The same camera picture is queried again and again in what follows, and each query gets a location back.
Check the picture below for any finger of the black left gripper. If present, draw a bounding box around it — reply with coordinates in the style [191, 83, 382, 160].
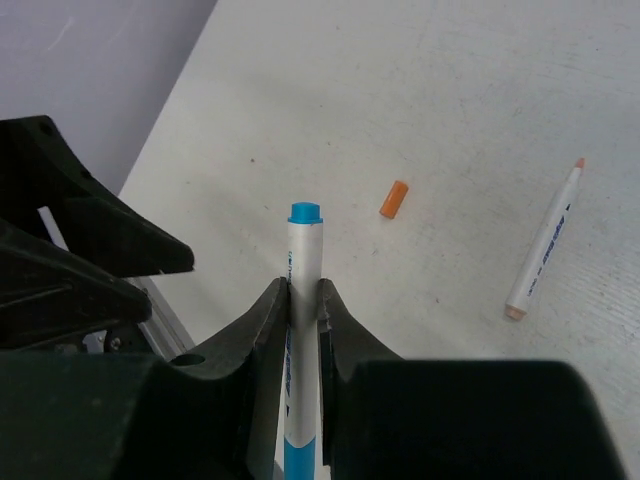
[1, 220, 151, 350]
[1, 115, 195, 278]

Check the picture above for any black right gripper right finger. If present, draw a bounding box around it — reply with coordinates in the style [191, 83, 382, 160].
[317, 279, 402, 475]

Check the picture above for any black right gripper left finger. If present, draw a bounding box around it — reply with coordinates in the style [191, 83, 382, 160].
[169, 277, 289, 479]

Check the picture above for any blue capped white pen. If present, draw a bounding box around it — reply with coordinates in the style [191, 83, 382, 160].
[283, 202, 323, 479]

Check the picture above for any orange pen cap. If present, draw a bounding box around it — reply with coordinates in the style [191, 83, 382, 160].
[379, 180, 409, 219]

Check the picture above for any orange capped white pen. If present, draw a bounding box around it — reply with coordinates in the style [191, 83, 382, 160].
[504, 158, 585, 321]

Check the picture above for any aluminium front rail frame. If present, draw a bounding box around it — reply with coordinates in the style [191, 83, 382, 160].
[82, 277, 196, 360]

